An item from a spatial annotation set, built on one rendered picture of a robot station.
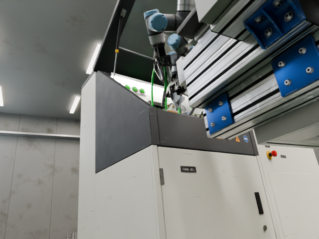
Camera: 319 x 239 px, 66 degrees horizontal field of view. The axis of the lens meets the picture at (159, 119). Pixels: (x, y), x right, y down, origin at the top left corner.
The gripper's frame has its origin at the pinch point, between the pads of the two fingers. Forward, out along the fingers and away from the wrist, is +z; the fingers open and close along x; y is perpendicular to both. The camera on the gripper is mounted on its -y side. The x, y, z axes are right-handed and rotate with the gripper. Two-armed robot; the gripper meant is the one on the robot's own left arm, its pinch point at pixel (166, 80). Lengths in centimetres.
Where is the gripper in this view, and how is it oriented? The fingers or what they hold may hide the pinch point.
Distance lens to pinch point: 133.2
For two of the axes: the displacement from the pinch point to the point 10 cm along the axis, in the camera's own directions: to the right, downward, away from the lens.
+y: 2.1, 3.4, -9.2
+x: 9.5, -2.9, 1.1
